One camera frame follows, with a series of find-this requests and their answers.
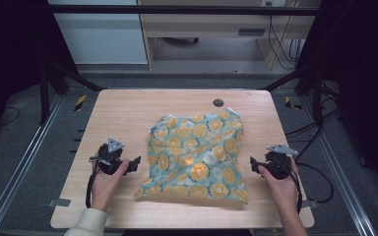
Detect yellow black hazard tape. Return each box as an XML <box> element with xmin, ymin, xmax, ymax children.
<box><xmin>74</xmin><ymin>94</ymin><xmax>88</xmax><ymax>113</ymax></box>
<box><xmin>283</xmin><ymin>95</ymin><xmax>303</xmax><ymax>111</ymax></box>

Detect blue cloth with orange flowers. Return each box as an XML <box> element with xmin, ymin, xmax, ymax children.
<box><xmin>134</xmin><ymin>108</ymin><xmax>250</xmax><ymax>206</ymax></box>

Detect hand-held gripper cable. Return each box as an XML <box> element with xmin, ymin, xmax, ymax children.
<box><xmin>85</xmin><ymin>160</ymin><xmax>100</xmax><ymax>209</ymax></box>
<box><xmin>286</xmin><ymin>161</ymin><xmax>304</xmax><ymax>214</ymax></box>

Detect person's left hand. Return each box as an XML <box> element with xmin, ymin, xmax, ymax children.
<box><xmin>91</xmin><ymin>159</ymin><xmax>131</xmax><ymax>212</ymax></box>

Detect black floor cable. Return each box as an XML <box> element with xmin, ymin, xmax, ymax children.
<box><xmin>284</xmin><ymin>107</ymin><xmax>341</xmax><ymax>205</ymax></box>

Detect grey tape strip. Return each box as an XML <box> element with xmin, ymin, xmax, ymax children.
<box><xmin>46</xmin><ymin>198</ymin><xmax>72</xmax><ymax>208</ymax></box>
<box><xmin>300</xmin><ymin>199</ymin><xmax>320</xmax><ymax>209</ymax></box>

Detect right hand-held gripper cable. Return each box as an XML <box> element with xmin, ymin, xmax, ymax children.
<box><xmin>286</xmin><ymin>161</ymin><xmax>304</xmax><ymax>214</ymax></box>

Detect person's right hand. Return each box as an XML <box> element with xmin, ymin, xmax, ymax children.
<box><xmin>257</xmin><ymin>156</ymin><xmax>302</xmax><ymax>214</ymax></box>

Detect white cabinet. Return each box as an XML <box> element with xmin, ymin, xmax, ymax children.
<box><xmin>47</xmin><ymin>0</ymin><xmax>149</xmax><ymax>65</ymax></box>

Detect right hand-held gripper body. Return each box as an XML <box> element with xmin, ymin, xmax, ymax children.
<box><xmin>264</xmin><ymin>144</ymin><xmax>299</xmax><ymax>181</ymax></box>

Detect black metal frame stand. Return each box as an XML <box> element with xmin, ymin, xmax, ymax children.
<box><xmin>38</xmin><ymin>60</ymin><xmax>108</xmax><ymax>126</ymax></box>
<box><xmin>261</xmin><ymin>63</ymin><xmax>327</xmax><ymax>128</ymax></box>

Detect light wooden desk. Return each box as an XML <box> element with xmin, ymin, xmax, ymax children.
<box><xmin>137</xmin><ymin>0</ymin><xmax>323</xmax><ymax>71</ymax></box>

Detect left hand-held gripper cable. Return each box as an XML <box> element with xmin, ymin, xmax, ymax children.
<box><xmin>85</xmin><ymin>160</ymin><xmax>100</xmax><ymax>209</ymax></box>

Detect black horizontal frame bar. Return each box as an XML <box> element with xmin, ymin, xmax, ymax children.
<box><xmin>47</xmin><ymin>4</ymin><xmax>321</xmax><ymax>17</ymax></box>

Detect black curtain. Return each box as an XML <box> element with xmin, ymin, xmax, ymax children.
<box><xmin>0</xmin><ymin>0</ymin><xmax>79</xmax><ymax>147</ymax></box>
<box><xmin>299</xmin><ymin>0</ymin><xmax>378</xmax><ymax>201</ymax></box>

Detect aluminium floor rail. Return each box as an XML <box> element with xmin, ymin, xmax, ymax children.
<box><xmin>0</xmin><ymin>93</ymin><xmax>64</xmax><ymax>236</ymax></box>
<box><xmin>298</xmin><ymin>97</ymin><xmax>378</xmax><ymax>236</ymax></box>

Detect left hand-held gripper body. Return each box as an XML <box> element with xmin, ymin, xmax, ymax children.
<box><xmin>89</xmin><ymin>138</ymin><xmax>134</xmax><ymax>176</ymax></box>

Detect hanging black cables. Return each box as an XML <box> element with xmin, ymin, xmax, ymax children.
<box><xmin>267</xmin><ymin>1</ymin><xmax>307</xmax><ymax>71</ymax></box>

